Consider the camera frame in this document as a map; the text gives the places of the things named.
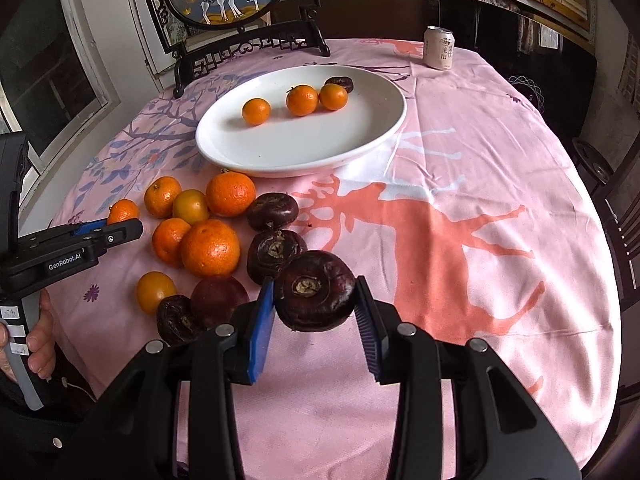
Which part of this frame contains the dark red passion fruit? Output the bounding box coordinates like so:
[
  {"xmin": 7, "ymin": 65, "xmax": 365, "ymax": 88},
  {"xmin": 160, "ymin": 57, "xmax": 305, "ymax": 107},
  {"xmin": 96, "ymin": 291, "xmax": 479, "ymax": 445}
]
[{"xmin": 191, "ymin": 275, "xmax": 248, "ymax": 328}]

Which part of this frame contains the white oval plate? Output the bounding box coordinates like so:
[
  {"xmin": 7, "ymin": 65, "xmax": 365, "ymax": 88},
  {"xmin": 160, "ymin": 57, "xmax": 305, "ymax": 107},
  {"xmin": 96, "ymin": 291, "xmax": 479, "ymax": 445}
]
[{"xmin": 195, "ymin": 64, "xmax": 407, "ymax": 178}]

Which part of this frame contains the large dark water chestnut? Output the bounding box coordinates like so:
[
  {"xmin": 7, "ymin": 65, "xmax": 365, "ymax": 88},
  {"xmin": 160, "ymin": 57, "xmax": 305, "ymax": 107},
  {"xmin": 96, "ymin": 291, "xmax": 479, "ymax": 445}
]
[{"xmin": 273, "ymin": 250, "xmax": 356, "ymax": 333}]

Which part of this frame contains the yellowish orange fruit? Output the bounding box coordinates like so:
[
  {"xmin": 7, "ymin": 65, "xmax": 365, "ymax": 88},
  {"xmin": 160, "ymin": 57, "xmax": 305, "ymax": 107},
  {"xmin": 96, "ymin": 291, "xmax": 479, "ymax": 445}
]
[
  {"xmin": 172, "ymin": 188, "xmax": 209, "ymax": 226},
  {"xmin": 136, "ymin": 271, "xmax": 177, "ymax": 316}
]

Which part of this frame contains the person's left hand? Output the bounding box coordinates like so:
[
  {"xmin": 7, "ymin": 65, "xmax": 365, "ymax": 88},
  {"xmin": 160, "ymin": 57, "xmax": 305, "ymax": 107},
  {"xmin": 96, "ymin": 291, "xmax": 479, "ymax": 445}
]
[{"xmin": 0, "ymin": 289, "xmax": 56, "ymax": 382}]

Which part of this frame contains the large orange mandarin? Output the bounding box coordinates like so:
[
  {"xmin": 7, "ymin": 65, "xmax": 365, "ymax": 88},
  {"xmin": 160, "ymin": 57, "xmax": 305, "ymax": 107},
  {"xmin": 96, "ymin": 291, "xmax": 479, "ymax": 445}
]
[
  {"xmin": 205, "ymin": 171, "xmax": 256, "ymax": 218},
  {"xmin": 180, "ymin": 219, "xmax": 241, "ymax": 278}
]

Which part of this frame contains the black carved screen stand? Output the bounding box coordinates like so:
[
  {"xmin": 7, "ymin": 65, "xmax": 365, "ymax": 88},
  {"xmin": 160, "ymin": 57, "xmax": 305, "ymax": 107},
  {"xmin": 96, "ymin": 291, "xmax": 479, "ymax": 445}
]
[{"xmin": 143, "ymin": 0, "xmax": 331, "ymax": 99}]

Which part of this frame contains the orange mandarin on plate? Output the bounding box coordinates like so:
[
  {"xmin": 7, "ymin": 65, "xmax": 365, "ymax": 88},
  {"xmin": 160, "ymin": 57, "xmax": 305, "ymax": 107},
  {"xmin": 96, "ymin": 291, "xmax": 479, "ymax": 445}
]
[{"xmin": 242, "ymin": 98, "xmax": 271, "ymax": 126}]

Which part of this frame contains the white drink can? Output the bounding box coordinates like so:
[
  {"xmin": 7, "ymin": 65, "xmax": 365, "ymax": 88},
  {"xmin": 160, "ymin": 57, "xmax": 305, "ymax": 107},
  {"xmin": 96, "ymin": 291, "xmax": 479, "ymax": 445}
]
[{"xmin": 423, "ymin": 26, "xmax": 454, "ymax": 70}]

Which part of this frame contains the small orange mandarin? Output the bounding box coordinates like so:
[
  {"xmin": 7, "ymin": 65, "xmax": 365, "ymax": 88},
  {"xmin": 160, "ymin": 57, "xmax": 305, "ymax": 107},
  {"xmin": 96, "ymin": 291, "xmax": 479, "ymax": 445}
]
[{"xmin": 319, "ymin": 84, "xmax": 348, "ymax": 112}]

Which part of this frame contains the dark wooden chair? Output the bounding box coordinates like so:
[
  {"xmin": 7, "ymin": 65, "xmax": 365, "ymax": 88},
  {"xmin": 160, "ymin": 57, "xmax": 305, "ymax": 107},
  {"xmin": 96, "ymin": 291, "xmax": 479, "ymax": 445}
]
[{"xmin": 592, "ymin": 136, "xmax": 639, "ymax": 312}]

